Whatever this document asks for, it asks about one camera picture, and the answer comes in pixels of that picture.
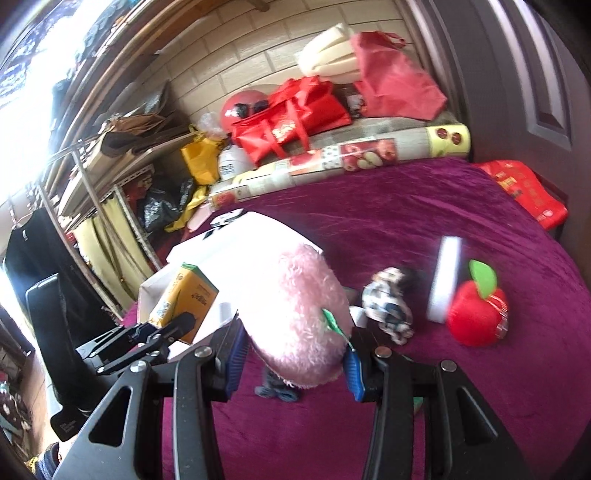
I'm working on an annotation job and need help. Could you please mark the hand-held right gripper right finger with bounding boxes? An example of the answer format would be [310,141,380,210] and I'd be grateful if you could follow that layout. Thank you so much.
[342,332,536,480]

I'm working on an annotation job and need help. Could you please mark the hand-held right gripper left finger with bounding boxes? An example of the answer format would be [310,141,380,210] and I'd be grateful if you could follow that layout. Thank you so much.
[53,318,252,480]

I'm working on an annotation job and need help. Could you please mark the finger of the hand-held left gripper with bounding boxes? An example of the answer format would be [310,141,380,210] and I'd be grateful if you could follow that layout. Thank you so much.
[95,313,195,376]
[76,323,155,363]

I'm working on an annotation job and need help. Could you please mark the pink plush toy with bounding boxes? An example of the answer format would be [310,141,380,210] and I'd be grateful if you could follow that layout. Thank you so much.
[247,244,354,388]

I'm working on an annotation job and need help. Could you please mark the white cardboard box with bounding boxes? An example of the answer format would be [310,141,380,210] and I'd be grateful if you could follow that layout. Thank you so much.
[139,210,324,361]

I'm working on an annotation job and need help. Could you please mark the white card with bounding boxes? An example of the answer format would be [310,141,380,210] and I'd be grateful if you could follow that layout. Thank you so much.
[427,236,462,324]

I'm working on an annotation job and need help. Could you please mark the red apple plush toy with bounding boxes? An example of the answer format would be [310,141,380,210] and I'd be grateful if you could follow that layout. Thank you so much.
[445,260,511,348]

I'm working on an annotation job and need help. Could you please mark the yellow carton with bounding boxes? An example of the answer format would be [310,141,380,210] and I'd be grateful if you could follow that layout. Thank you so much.
[148,262,220,344]

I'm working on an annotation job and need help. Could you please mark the black hanging garment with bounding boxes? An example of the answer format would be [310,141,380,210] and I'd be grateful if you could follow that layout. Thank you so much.
[4,208,65,301]

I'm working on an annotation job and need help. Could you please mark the yellow curtain cloth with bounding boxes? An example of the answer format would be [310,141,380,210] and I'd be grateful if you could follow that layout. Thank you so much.
[74,194,158,289]

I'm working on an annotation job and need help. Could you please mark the black plastic bag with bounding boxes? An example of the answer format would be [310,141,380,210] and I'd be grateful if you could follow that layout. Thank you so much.
[141,180,195,232]

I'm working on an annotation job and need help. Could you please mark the metal shelf rack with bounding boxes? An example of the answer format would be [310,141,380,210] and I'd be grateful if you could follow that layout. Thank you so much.
[37,138,208,319]

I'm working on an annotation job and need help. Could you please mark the yellow plastic bag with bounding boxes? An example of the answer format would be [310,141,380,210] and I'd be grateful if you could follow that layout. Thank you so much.
[166,134,227,234]

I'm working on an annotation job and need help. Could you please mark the white plastic jar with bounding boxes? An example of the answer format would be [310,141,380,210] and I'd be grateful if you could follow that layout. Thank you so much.
[217,145,252,181]

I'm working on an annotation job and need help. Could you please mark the purple blanket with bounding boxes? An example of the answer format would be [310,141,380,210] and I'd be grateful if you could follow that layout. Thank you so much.
[122,157,587,480]

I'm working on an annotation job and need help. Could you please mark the clear plastic bag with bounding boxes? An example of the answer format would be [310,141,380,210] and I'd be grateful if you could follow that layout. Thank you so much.
[199,112,228,140]

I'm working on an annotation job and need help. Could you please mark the brown paper bags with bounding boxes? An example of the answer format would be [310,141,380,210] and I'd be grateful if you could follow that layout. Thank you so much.
[99,83,185,158]

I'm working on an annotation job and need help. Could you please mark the apple print rolled mat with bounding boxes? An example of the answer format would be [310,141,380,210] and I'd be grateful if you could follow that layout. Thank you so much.
[208,124,472,212]

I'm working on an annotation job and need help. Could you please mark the shiny red tote bag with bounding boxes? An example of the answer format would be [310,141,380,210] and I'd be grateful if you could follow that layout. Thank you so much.
[231,76,352,167]

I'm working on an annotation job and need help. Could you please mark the red gift box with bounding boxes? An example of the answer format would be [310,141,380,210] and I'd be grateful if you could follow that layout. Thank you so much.
[473,159,568,230]

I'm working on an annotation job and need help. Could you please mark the red paper bag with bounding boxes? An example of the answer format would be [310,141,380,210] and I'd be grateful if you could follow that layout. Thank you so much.
[349,31,448,120]

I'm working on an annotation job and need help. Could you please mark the cream foam cushions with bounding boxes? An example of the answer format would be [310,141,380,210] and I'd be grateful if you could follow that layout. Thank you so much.
[295,22,365,84]

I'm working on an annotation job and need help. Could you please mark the brown panel door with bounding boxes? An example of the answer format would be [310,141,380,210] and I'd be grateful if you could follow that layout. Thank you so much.
[406,0,591,241]

